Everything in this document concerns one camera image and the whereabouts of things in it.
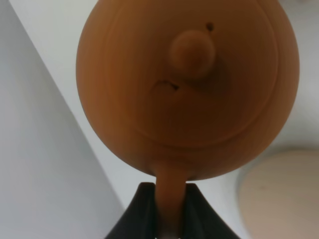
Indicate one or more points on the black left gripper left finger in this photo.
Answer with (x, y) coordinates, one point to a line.
(141, 219)

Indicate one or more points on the brown clay teapot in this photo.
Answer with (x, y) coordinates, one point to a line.
(186, 90)

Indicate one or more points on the beige round teapot saucer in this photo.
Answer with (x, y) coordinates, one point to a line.
(279, 197)

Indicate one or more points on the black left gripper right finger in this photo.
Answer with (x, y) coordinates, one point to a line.
(199, 220)

